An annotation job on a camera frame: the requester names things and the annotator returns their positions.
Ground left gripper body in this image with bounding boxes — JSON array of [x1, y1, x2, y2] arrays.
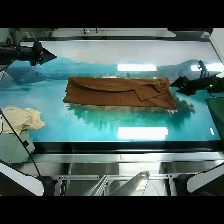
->
[[30, 41, 58, 67]]

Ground cream garment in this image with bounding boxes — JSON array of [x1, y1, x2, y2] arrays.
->
[[1, 105, 47, 135]]

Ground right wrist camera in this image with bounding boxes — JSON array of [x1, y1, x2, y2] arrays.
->
[[196, 59, 208, 80]]

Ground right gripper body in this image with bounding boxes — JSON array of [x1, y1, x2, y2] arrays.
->
[[169, 75, 193, 97]]

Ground black cable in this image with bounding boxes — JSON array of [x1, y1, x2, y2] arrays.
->
[[0, 108, 43, 180]]

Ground brown shirt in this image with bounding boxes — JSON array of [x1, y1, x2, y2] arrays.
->
[[62, 75, 178, 110]]

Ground pale green garment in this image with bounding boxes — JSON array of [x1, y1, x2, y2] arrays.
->
[[0, 129, 36, 165]]

